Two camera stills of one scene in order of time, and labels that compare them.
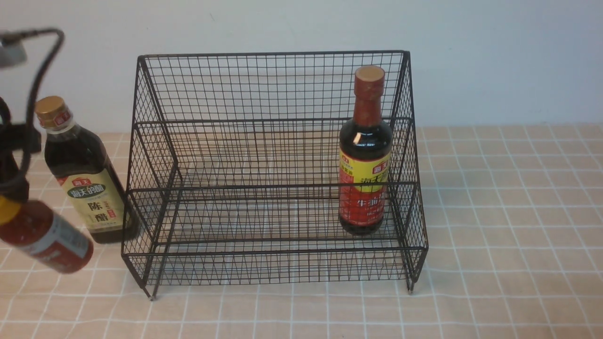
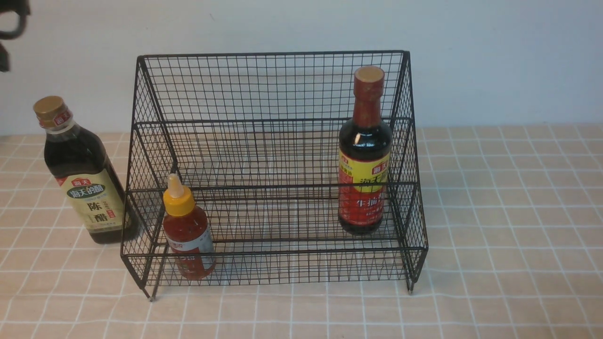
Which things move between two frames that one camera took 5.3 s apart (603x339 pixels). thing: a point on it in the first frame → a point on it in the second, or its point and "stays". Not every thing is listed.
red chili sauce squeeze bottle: [32, 227] → [186, 231]
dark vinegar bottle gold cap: [87, 174] stays
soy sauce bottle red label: [365, 157] stays
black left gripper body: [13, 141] → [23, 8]
